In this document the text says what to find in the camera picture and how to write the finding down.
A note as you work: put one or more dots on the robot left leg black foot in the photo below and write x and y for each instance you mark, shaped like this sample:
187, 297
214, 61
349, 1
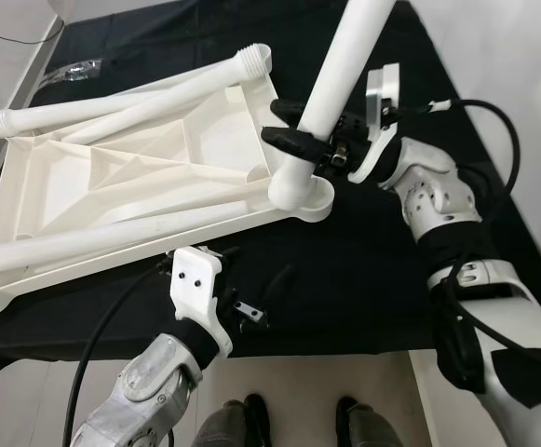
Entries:
223, 428

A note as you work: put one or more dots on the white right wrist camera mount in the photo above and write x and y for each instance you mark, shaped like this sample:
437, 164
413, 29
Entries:
382, 93

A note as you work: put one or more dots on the white plastic children table top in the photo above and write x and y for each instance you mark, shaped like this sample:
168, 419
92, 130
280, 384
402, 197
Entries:
140, 177

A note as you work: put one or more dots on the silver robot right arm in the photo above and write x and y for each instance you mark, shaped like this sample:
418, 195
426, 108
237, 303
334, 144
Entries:
433, 200

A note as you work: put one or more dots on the black tablecloth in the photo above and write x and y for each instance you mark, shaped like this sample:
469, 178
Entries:
363, 279

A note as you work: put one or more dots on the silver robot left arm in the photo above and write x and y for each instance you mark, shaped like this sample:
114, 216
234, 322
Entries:
144, 391

